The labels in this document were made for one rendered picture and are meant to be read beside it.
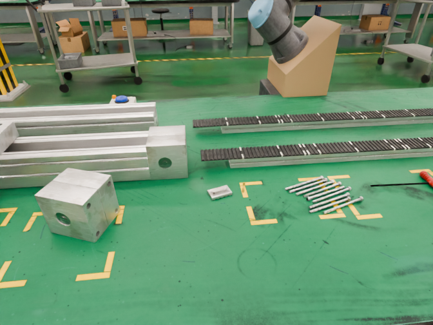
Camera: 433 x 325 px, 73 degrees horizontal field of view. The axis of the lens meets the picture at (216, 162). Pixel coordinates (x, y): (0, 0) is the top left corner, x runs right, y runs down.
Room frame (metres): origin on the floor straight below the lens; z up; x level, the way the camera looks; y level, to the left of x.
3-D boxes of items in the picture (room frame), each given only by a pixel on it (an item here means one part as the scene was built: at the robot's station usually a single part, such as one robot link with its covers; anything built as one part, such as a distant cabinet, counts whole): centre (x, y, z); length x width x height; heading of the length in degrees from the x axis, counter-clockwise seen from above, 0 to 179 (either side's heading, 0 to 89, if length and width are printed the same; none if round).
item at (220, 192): (0.52, -0.01, 0.78); 0.05 x 0.03 x 0.01; 113
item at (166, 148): (0.63, 0.12, 0.83); 0.12 x 0.09 x 0.10; 5
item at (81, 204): (0.44, 0.26, 0.83); 0.11 x 0.10 x 0.10; 164
